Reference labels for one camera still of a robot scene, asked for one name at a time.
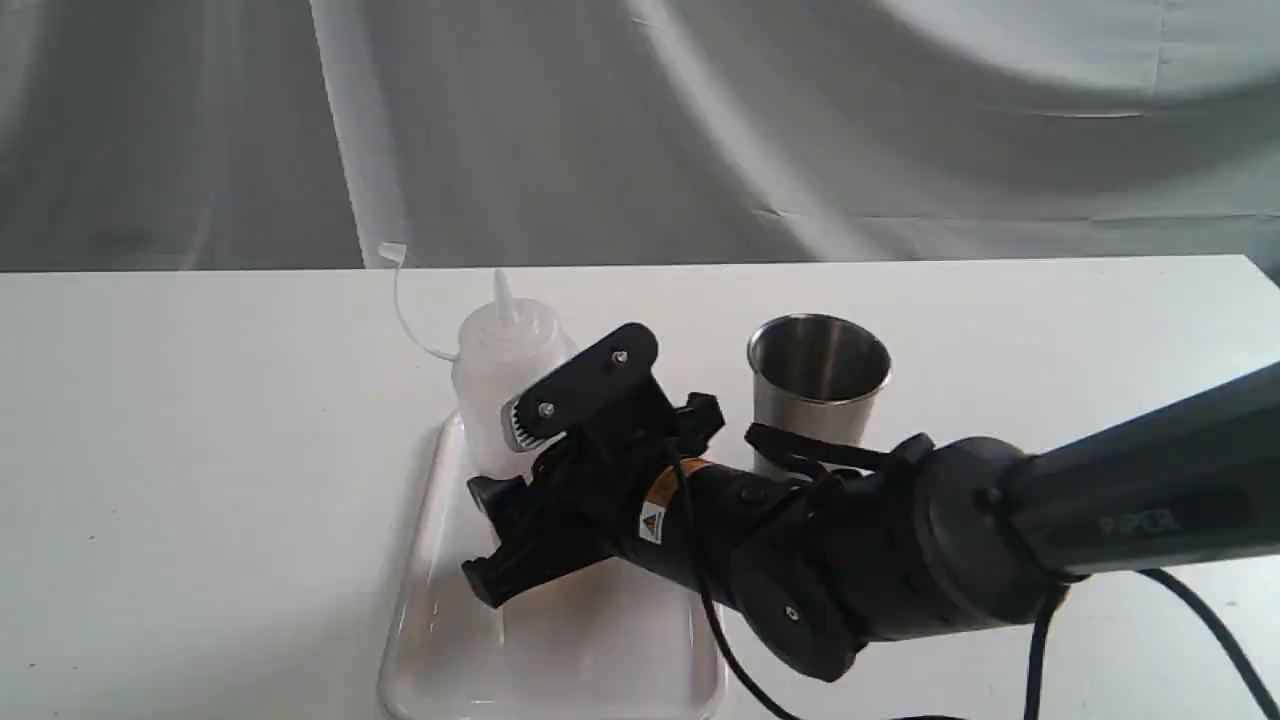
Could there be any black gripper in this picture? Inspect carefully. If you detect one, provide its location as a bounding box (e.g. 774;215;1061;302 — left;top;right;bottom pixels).
461;322;831;611

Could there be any clear plastic squeeze bottle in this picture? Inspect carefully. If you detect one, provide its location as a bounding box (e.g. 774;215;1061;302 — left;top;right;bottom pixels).
378;243;581;480

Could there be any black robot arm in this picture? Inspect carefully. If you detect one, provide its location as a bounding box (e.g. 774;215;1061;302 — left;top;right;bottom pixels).
461;323;1277;682

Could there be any stainless steel cup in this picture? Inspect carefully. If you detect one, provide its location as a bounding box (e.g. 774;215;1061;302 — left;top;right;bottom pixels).
748;314;892;447

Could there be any clear plastic tray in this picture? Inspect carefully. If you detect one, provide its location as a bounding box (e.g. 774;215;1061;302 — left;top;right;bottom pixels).
378;415;727;719

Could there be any grey backdrop cloth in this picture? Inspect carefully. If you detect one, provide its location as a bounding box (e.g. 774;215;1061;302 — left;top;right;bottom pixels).
1;1;1277;275

